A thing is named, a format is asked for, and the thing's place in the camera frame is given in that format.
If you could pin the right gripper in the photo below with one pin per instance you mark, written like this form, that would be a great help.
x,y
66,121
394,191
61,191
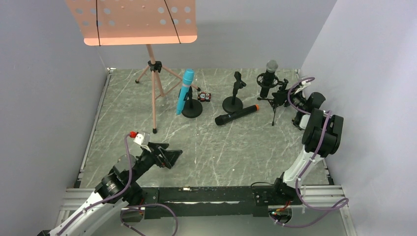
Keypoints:
x,y
282,97

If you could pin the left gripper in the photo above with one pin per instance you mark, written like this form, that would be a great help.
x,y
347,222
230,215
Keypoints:
x,y
155,155

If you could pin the black shock mount tripod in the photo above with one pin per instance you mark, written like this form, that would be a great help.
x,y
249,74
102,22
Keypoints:
x,y
282,87

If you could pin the black microphone silver grille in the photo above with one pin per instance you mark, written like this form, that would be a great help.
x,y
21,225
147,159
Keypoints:
x,y
268,78

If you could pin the black tall mic stand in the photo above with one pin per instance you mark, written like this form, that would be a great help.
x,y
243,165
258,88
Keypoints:
x,y
233,103

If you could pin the black round-base mic stand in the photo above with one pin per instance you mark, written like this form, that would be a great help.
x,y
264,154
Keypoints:
x,y
192,107

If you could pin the black microphone orange tip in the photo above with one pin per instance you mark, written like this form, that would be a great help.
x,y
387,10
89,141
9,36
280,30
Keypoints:
x,y
224,119

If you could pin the blue microphone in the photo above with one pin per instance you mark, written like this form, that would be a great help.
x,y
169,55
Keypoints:
x,y
187,80

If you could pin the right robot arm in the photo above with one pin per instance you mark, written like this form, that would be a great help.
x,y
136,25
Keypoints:
x,y
321,138

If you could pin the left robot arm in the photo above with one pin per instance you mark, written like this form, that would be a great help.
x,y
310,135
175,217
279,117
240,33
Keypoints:
x,y
118,192

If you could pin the pink music stand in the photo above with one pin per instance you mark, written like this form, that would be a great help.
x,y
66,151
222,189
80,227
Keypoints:
x,y
137,22

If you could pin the small red black cube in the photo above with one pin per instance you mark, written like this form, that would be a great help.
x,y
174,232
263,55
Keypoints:
x,y
204,97

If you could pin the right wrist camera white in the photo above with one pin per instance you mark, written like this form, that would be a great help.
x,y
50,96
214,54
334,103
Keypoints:
x,y
305,82

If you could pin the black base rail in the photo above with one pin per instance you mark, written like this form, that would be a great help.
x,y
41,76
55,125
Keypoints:
x,y
254,200

